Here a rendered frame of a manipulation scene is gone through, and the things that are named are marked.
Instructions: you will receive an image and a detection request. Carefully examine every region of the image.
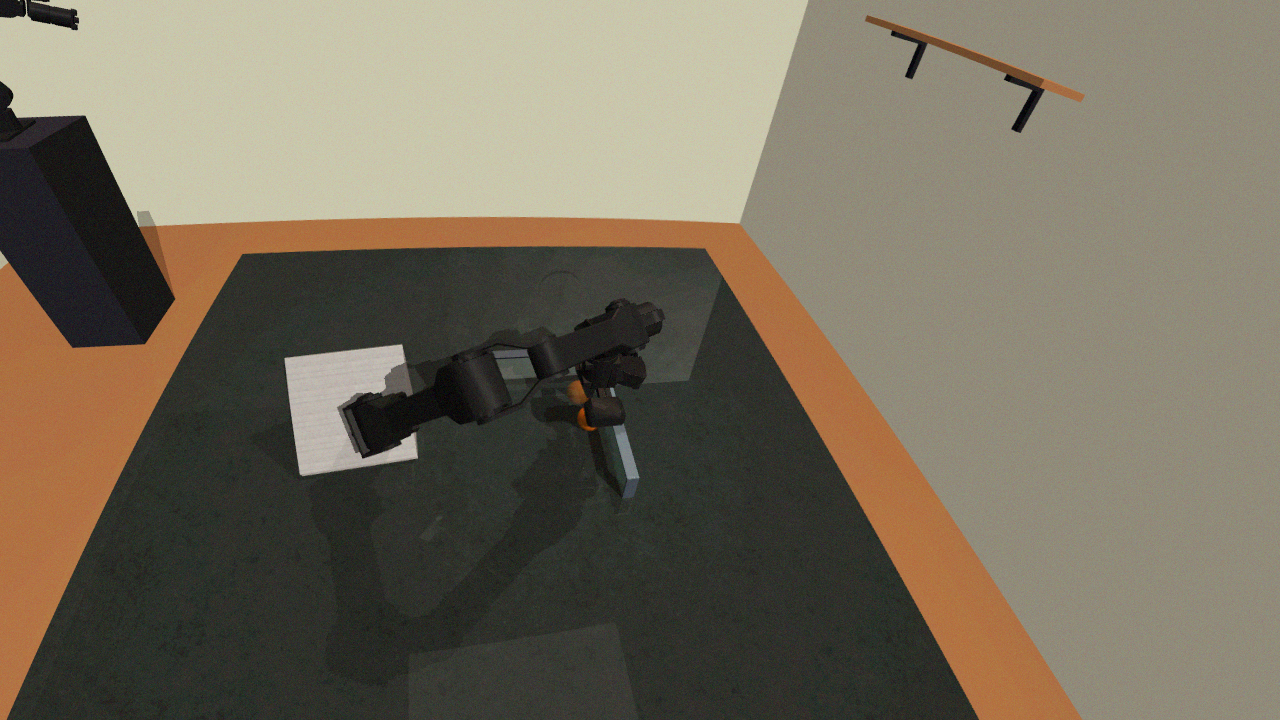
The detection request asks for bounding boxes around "clear l-shaped low wall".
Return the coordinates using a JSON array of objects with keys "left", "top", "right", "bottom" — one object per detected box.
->
[{"left": 497, "top": 357, "right": 626, "bottom": 496}]

